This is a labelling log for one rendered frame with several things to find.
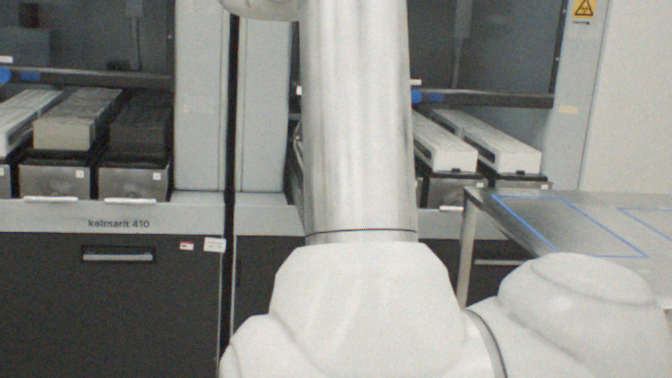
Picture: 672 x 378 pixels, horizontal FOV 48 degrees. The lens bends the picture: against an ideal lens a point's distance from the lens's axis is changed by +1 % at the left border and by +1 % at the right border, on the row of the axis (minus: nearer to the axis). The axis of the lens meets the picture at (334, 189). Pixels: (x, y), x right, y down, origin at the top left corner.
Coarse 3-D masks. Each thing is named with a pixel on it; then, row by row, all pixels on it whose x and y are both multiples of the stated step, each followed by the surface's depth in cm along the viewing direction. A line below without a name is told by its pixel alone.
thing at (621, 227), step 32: (480, 192) 150; (512, 192) 152; (544, 192) 153; (576, 192) 155; (608, 192) 157; (512, 224) 130; (544, 224) 131; (576, 224) 132; (608, 224) 134; (640, 224) 135; (608, 256) 116; (640, 256) 118
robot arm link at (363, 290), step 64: (320, 0) 65; (384, 0) 65; (320, 64) 64; (384, 64) 64; (320, 128) 64; (384, 128) 63; (320, 192) 63; (384, 192) 62; (320, 256) 60; (384, 256) 59; (256, 320) 61; (320, 320) 57; (384, 320) 57; (448, 320) 60
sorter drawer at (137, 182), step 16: (112, 160) 156; (128, 160) 157; (144, 160) 164; (112, 176) 154; (128, 176) 154; (144, 176) 155; (160, 176) 155; (112, 192) 155; (128, 192) 155; (144, 192) 156; (160, 192) 156
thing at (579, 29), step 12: (576, 0) 168; (588, 0) 168; (576, 12) 168; (588, 12) 169; (576, 24) 169; (588, 24) 169; (600, 24) 170; (576, 36) 170; (588, 36) 170; (564, 108) 174; (576, 108) 174
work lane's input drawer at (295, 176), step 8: (288, 152) 182; (288, 160) 173; (296, 160) 168; (288, 168) 171; (296, 168) 164; (288, 176) 171; (296, 176) 159; (296, 184) 153; (296, 192) 153; (296, 200) 152; (304, 200) 141; (304, 208) 139; (304, 216) 138; (304, 224) 138
